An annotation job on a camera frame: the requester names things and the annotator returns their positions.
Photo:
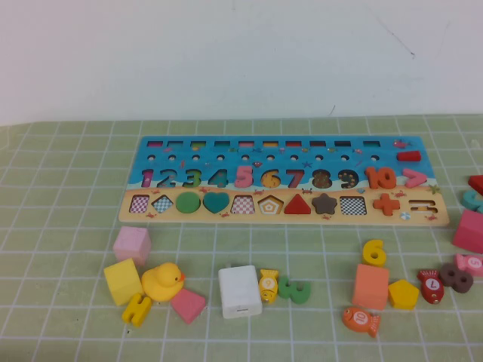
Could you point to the yellow fish number nine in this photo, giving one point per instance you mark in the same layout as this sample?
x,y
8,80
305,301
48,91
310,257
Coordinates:
x,y
268,284

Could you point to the teal number piece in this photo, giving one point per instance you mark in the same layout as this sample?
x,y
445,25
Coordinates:
x,y
469,198

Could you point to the yellow rubber duck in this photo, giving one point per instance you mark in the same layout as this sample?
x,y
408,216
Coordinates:
x,y
160,284

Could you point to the brown number eight piece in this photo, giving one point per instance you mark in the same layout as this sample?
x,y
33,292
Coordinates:
x,y
445,277

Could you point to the red number piece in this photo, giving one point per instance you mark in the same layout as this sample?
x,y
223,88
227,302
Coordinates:
x,y
476,181

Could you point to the yellow number six piece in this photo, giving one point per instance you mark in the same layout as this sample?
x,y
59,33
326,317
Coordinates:
x,y
373,247

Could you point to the orange plus sign piece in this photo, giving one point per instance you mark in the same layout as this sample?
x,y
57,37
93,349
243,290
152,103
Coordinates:
x,y
386,204

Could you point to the green grid table mat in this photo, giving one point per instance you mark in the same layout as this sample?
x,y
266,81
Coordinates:
x,y
56,188

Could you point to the red fish number seven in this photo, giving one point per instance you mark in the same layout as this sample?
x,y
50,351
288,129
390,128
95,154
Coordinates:
x,y
431,284

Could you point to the pink number five piece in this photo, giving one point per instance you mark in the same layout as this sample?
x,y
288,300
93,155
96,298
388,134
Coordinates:
x,y
242,170

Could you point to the yellow H-shaped piece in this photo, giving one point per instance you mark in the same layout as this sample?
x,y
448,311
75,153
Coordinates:
x,y
136,310

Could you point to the pink fish number five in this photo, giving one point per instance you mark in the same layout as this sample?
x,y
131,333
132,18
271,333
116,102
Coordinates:
x,y
463,262

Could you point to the yellow pentagon block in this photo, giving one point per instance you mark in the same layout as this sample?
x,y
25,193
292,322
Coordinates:
x,y
403,295

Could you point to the blue sea themed puzzle board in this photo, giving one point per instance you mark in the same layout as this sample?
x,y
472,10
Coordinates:
x,y
226,164

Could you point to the teal heart piece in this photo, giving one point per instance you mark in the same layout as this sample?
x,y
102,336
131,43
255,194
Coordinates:
x,y
216,201

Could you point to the pink greater-than sign piece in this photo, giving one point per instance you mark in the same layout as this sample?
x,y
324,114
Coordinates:
x,y
419,177

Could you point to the orange number ten piece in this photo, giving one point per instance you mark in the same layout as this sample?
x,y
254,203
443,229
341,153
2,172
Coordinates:
x,y
371,179

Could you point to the red triangle piece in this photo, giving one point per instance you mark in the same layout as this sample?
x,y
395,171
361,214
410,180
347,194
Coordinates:
x,y
298,207

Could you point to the white power adapter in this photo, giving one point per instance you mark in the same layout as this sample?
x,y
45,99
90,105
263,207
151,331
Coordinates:
x,y
239,290

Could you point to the green circle piece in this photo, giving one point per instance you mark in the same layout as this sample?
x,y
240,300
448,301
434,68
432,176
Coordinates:
x,y
188,203

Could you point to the light pink square block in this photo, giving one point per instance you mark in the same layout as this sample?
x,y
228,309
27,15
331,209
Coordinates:
x,y
132,245

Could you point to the dark pink block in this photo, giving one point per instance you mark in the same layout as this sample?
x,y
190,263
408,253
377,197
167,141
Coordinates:
x,y
469,234

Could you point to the yellow diamond block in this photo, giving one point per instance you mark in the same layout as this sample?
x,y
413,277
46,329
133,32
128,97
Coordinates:
x,y
122,283

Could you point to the green number three piece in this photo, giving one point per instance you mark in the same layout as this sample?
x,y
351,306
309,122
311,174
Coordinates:
x,y
296,296

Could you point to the orange fish number ten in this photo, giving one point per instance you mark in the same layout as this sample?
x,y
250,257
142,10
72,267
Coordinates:
x,y
358,318

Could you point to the red minus sign piece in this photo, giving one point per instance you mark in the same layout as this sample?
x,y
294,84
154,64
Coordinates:
x,y
408,156

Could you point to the pink trapezoid block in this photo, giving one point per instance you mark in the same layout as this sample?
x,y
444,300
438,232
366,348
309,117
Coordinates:
x,y
188,306

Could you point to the brown star piece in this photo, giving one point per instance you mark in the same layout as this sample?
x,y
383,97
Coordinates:
x,y
324,204

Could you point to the orange rectangle block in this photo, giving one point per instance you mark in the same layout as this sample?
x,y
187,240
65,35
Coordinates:
x,y
370,287

